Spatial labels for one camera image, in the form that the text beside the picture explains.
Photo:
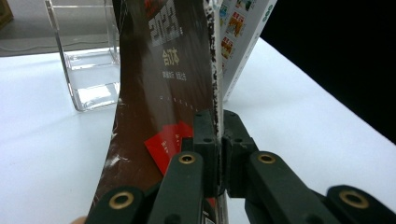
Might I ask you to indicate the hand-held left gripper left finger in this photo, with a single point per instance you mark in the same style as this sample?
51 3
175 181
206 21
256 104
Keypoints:
186 186

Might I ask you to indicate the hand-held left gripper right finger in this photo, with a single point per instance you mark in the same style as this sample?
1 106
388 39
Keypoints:
264 186

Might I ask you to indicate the black magazine with red patch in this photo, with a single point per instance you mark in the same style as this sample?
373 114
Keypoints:
149 93

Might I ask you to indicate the clear acrylic magazine holder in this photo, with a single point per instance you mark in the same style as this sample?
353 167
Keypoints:
74 93

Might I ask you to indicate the white magazine with picture grid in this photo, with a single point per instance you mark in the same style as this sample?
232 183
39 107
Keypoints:
246 37

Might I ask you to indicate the white table board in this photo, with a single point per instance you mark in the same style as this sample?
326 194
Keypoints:
37 140

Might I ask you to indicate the brown cardboard box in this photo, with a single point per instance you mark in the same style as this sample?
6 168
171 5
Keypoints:
4 14

